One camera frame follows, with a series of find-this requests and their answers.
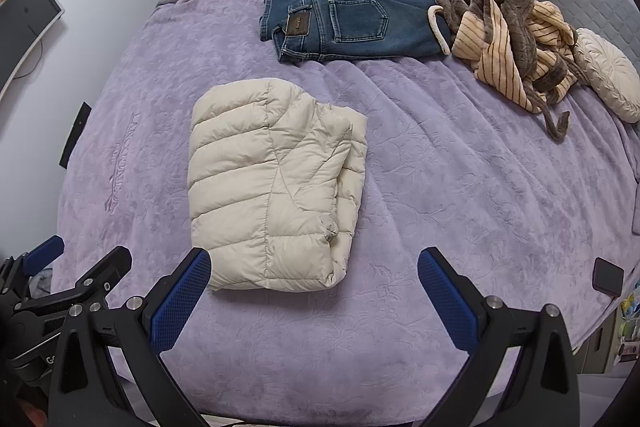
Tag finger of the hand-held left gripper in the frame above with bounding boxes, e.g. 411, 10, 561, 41
12, 245, 133, 314
0, 234, 66, 283

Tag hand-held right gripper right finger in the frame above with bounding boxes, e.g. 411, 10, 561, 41
418, 247, 582, 427

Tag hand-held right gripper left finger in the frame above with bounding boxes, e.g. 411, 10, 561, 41
47, 247, 213, 427

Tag cream puffer jacket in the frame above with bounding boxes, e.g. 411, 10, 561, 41
187, 77, 369, 293

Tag purple embossed blanket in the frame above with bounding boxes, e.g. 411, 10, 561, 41
50, 0, 640, 415

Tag black flat strip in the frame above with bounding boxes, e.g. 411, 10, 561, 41
59, 102, 92, 169

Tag dark smartphone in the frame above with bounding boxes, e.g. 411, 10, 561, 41
591, 257, 626, 295

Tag cluttered bedside table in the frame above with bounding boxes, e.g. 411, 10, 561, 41
575, 277, 640, 375

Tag curved computer monitor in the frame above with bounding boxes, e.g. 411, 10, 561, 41
0, 0, 66, 103

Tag striped brown fleece robe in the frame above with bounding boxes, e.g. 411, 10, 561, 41
434, 0, 580, 143

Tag round cream pleated pillow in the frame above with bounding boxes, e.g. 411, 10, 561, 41
571, 27, 640, 124

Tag blue denim jeans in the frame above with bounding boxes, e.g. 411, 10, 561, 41
258, 0, 456, 63

